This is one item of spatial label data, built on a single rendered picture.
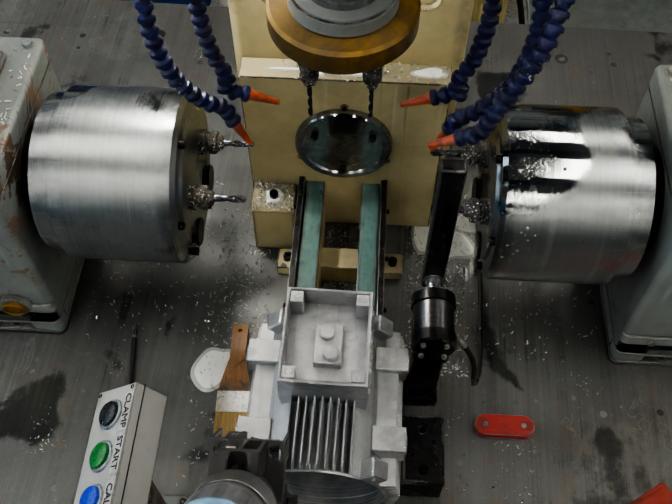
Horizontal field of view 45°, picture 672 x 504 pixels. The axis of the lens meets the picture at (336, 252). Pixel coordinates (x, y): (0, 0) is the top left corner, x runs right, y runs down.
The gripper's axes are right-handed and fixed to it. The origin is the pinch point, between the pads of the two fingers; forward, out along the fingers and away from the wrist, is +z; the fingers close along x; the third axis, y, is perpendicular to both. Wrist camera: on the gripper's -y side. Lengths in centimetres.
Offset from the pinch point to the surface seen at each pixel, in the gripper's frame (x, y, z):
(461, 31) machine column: -23, 61, 29
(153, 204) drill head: 17.7, 31.3, 15.3
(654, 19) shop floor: -109, 124, 197
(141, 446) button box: 14.3, 2.5, 3.7
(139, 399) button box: 15.3, 7.6, 5.2
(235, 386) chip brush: 8.7, 6.1, 35.7
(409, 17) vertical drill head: -14, 53, 2
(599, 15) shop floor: -90, 125, 198
